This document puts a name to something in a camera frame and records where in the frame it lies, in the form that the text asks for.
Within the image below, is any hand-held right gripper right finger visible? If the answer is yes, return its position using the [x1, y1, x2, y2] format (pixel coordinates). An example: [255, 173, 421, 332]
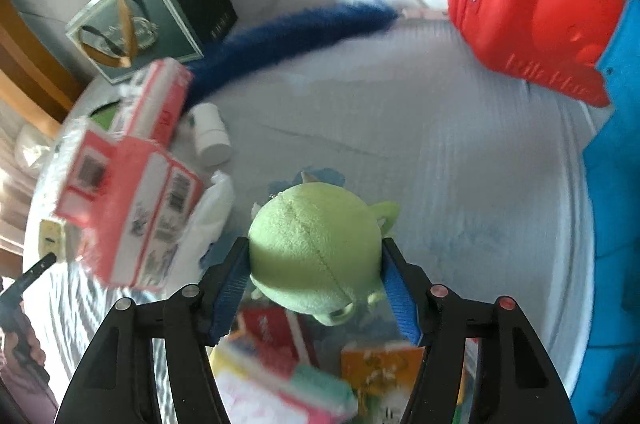
[380, 237, 576, 424]

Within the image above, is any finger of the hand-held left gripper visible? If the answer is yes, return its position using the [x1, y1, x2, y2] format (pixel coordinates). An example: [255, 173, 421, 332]
[0, 253, 57, 305]

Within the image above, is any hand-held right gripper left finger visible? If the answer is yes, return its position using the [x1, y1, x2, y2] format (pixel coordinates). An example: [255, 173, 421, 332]
[55, 237, 252, 424]

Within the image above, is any green plush toy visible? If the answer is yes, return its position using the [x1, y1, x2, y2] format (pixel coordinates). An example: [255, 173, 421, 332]
[247, 171, 401, 327]

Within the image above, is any person's left hand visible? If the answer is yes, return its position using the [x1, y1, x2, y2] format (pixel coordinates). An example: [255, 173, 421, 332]
[0, 309, 53, 405]

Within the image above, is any small yellow packet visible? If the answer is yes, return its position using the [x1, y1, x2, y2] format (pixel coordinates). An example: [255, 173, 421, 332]
[39, 218, 68, 257]

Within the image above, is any red white carton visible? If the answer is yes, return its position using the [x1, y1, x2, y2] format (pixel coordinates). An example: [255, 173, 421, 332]
[240, 307, 321, 370]

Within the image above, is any orange carton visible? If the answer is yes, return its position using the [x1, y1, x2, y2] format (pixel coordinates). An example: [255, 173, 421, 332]
[340, 339, 426, 405]

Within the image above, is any white wet wipes pack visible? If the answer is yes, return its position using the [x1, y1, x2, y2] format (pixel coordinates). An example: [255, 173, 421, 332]
[180, 171, 236, 270]

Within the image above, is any red white tissue pack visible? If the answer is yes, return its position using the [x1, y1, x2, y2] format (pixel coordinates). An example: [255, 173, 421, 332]
[110, 58, 194, 150]
[80, 137, 206, 290]
[52, 117, 126, 225]

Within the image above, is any pink green carton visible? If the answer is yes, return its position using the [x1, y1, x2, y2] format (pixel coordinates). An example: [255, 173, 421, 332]
[215, 349, 358, 424]

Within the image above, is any white plastic bag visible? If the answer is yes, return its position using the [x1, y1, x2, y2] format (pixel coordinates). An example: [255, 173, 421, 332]
[15, 124, 53, 177]

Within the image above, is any white plastic bottle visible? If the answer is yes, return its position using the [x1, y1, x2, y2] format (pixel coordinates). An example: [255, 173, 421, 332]
[192, 103, 232, 167]

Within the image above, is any blue cushion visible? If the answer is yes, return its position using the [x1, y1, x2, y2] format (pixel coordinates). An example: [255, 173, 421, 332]
[582, 0, 640, 410]

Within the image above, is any blue fluffy duster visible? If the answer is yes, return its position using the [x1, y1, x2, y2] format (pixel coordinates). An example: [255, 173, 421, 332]
[185, 0, 451, 112]

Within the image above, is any dark green gift box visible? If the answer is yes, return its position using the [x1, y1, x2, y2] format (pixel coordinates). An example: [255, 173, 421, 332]
[66, 0, 238, 85]

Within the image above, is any wooden furniture frame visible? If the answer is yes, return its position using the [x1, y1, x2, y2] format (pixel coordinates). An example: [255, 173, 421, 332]
[0, 0, 76, 132]

